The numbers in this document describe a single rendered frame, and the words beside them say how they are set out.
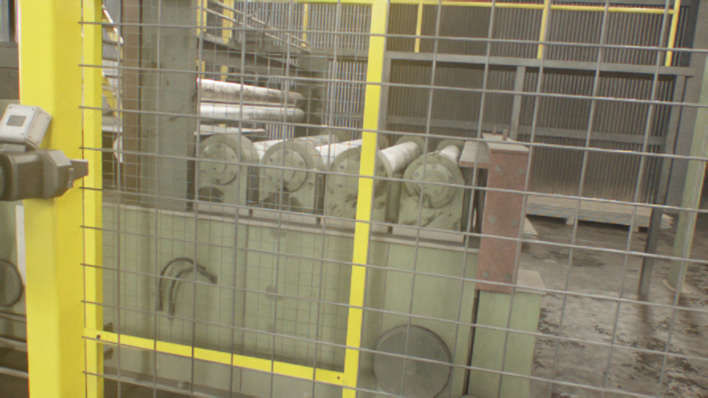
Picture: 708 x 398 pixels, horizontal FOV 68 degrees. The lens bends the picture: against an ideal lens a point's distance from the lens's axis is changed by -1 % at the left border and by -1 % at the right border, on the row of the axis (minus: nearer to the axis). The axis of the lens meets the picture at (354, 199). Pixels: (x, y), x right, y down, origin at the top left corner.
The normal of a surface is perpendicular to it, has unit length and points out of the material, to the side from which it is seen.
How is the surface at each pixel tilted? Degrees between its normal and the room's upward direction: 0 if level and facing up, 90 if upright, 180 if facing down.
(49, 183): 90
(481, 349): 90
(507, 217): 90
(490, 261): 90
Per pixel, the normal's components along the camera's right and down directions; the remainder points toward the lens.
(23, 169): 0.97, 0.11
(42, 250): -0.22, 0.14
